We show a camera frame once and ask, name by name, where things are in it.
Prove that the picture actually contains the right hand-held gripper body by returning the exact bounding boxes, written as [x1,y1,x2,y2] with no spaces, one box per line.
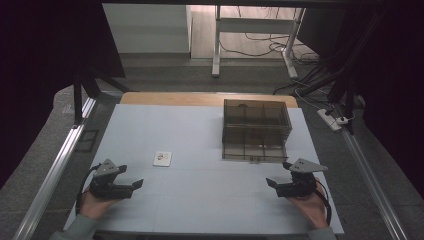
[275,157,330,199]

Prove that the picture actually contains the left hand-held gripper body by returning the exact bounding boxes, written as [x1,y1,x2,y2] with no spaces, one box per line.
[88,158,135,201]

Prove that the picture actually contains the small white card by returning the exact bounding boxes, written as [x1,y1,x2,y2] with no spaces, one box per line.
[152,150,173,168]

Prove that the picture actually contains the smoky transparent drawer box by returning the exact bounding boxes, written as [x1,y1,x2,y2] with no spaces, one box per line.
[221,98,293,164]

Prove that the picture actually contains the person's left hand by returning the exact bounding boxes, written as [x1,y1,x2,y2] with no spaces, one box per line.
[79,188,122,222]

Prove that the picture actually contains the person's right hand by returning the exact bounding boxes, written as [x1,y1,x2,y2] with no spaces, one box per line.
[285,185,330,230]

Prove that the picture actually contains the dark floor plate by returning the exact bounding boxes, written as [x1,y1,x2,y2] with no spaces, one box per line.
[75,128,100,154]

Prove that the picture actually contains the white power strip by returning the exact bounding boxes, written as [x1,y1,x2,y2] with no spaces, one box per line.
[316,108,343,132]

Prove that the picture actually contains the white table mat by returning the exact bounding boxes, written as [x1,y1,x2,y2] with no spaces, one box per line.
[63,103,345,235]

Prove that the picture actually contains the wooden table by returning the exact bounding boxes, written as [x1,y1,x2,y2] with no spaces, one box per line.
[119,91,299,109]

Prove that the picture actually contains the dark curtain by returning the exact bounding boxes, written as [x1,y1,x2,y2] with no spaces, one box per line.
[295,0,424,199]
[0,0,127,189]

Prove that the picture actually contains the white cabinet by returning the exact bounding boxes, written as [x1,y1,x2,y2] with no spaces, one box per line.
[102,3,193,55]

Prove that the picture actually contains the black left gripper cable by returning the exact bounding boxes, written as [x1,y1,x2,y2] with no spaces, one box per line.
[74,162,102,216]

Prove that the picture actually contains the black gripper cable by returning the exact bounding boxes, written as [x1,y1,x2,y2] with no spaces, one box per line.
[313,179,333,227]
[74,162,102,216]

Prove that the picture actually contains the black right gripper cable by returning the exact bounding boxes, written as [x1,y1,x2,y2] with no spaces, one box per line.
[313,179,333,227]

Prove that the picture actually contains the aluminium rail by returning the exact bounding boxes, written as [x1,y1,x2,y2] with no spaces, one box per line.
[12,95,98,240]
[332,102,410,240]

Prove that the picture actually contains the white cable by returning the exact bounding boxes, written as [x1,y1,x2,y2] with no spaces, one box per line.
[293,87,324,112]

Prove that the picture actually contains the black floor cables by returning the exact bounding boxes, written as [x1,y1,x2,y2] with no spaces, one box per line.
[218,5,329,96]

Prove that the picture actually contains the white desk frame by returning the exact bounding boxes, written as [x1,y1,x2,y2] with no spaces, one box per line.
[211,4,307,80]

